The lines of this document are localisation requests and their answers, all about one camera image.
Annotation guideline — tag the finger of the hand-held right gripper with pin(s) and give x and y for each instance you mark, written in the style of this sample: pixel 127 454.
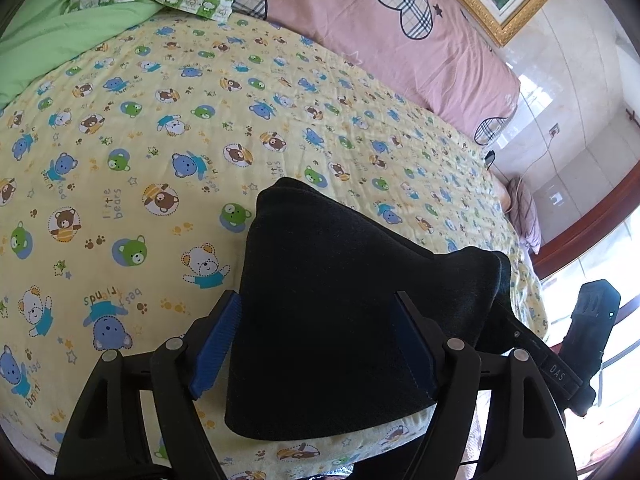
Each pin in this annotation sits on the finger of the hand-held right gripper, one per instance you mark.
pixel 522 332

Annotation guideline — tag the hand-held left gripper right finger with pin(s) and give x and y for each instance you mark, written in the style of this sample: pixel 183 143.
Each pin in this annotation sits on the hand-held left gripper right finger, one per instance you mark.
pixel 415 355

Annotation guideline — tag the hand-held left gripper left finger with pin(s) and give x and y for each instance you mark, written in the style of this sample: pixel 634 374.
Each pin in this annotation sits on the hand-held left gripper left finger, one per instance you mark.
pixel 220 345

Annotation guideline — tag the black pants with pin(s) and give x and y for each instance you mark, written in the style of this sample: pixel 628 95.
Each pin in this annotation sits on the black pants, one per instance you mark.
pixel 345 320

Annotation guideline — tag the small purple pillow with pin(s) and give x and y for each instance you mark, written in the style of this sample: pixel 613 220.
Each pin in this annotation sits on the small purple pillow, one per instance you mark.
pixel 527 215

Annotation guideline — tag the small black device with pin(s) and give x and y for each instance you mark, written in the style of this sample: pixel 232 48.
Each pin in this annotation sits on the small black device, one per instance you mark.
pixel 490 157

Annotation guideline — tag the yellow bear-print bed sheet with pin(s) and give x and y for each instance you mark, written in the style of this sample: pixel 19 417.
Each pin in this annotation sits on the yellow bear-print bed sheet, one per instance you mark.
pixel 150 160

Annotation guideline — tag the pink duvet with plaid hearts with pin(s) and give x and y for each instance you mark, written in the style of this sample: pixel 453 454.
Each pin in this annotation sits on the pink duvet with plaid hearts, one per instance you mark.
pixel 390 45

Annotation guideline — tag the green blanket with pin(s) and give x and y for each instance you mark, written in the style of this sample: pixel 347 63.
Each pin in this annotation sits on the green blanket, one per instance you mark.
pixel 65 35

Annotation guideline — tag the brown wooden door frame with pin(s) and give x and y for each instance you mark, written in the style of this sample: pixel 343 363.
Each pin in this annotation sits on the brown wooden door frame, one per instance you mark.
pixel 585 230

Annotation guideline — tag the wall socket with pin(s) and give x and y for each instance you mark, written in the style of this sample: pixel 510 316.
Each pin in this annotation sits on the wall socket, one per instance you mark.
pixel 554 130

